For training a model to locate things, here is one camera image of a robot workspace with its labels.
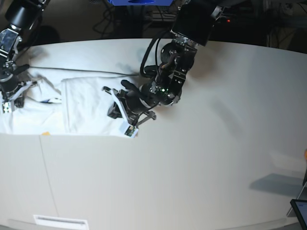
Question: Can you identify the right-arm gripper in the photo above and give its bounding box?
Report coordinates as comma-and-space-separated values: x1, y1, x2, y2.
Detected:
0, 71, 26, 108

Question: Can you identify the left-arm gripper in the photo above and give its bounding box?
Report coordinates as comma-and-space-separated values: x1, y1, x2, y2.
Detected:
107, 80, 158, 120

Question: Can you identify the white printed T-shirt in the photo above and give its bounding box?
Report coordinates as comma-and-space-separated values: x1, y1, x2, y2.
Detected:
0, 68, 138, 137

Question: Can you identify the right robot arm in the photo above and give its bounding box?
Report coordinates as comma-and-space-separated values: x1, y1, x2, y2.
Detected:
0, 0, 49, 113

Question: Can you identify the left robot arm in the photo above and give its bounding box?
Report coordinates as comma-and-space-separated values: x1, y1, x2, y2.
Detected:
103, 0, 224, 124

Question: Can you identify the white paper label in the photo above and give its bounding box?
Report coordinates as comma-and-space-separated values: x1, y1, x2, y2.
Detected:
33, 215, 89, 230

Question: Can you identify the black tablet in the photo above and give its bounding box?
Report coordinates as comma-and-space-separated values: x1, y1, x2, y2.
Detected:
290, 199, 307, 230

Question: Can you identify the blue camera stand base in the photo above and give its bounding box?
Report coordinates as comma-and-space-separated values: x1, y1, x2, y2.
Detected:
108, 0, 173, 6

